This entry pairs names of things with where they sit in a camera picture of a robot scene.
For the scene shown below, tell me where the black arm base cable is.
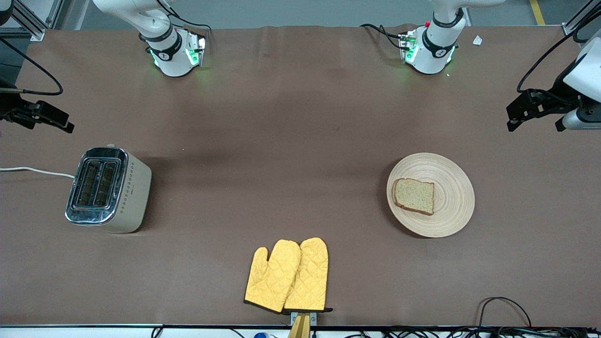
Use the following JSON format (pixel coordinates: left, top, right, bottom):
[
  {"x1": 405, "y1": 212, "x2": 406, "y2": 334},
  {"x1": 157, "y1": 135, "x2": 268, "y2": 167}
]
[
  {"x1": 360, "y1": 23, "x2": 405, "y2": 50},
  {"x1": 155, "y1": 0, "x2": 213, "y2": 32}
]

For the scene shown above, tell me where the black cable bundle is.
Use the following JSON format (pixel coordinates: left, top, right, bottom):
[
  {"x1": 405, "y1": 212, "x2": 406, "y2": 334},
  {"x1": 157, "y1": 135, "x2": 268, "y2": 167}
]
[{"x1": 345, "y1": 326, "x2": 601, "y2": 338}]

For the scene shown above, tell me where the round wooden plate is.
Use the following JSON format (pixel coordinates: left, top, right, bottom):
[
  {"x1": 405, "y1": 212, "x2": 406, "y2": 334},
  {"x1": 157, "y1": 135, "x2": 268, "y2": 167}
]
[{"x1": 386, "y1": 153, "x2": 475, "y2": 238}]

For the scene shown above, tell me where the black looped cable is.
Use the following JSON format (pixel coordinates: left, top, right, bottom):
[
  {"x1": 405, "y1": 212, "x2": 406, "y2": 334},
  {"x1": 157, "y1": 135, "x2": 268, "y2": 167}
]
[{"x1": 476, "y1": 296, "x2": 534, "y2": 329}]

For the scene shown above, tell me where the white toaster power cable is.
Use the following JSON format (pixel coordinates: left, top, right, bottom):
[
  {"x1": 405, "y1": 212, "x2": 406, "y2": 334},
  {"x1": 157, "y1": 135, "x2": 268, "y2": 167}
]
[{"x1": 0, "y1": 167, "x2": 76, "y2": 180}]

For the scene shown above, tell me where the beige and chrome toaster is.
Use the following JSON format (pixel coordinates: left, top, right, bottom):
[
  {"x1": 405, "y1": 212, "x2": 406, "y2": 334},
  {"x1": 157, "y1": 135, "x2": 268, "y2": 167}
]
[{"x1": 65, "y1": 144, "x2": 153, "y2": 234}]

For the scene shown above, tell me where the small metal bracket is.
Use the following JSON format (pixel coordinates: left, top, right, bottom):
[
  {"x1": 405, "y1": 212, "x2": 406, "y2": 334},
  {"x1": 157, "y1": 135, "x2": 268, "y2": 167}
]
[{"x1": 290, "y1": 311, "x2": 318, "y2": 327}]

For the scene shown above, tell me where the black left arm base cable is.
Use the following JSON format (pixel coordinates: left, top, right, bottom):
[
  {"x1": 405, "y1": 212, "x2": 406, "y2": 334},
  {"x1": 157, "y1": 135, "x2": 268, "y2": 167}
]
[{"x1": 360, "y1": 23, "x2": 405, "y2": 50}]

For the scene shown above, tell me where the slice of bread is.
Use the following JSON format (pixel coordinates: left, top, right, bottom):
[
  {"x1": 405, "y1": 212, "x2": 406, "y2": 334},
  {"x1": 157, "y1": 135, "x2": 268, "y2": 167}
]
[{"x1": 393, "y1": 178, "x2": 435, "y2": 216}]

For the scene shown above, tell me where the yellow quilted oven mitt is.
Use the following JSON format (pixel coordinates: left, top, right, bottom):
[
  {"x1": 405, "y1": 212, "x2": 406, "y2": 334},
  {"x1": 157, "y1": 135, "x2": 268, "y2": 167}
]
[{"x1": 284, "y1": 237, "x2": 333, "y2": 313}]

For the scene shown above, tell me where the yellow oven mitt with thumb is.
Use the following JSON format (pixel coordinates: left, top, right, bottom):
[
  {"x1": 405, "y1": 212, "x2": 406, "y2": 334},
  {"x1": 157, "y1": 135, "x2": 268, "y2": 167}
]
[{"x1": 244, "y1": 239, "x2": 301, "y2": 314}]

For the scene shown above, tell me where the black right arm base cable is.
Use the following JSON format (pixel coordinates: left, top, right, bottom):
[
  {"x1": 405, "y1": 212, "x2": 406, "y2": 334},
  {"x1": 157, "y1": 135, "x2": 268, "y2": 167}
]
[{"x1": 155, "y1": 0, "x2": 213, "y2": 32}]

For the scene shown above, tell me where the large table cover sheet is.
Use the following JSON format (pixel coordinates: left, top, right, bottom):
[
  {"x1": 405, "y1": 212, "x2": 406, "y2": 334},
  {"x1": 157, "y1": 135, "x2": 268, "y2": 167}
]
[{"x1": 0, "y1": 24, "x2": 601, "y2": 328}]

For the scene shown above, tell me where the aluminium frame profile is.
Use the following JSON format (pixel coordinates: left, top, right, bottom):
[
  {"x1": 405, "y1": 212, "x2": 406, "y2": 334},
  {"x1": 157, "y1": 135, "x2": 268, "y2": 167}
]
[
  {"x1": 561, "y1": 0, "x2": 601, "y2": 37},
  {"x1": 0, "y1": 0, "x2": 65, "y2": 42}
]

